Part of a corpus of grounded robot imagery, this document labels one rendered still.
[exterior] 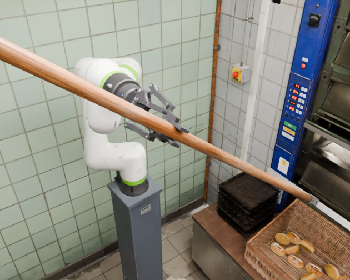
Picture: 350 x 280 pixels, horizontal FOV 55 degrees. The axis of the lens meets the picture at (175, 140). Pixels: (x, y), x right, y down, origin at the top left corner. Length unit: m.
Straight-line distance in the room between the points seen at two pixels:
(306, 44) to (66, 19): 1.25
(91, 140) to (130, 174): 0.24
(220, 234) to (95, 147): 1.14
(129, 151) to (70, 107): 0.64
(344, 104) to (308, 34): 0.40
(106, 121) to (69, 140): 1.15
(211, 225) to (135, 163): 0.99
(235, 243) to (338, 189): 0.71
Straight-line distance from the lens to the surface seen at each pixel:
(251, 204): 2.18
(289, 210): 2.30
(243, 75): 2.27
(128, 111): 0.65
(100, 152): 1.58
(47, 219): 2.48
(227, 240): 2.31
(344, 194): 2.17
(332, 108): 1.97
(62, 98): 2.04
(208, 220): 2.41
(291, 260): 2.25
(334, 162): 2.11
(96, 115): 1.03
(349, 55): 1.87
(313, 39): 1.93
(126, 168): 1.58
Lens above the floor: 2.37
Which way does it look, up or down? 35 degrees down
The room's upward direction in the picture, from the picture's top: straight up
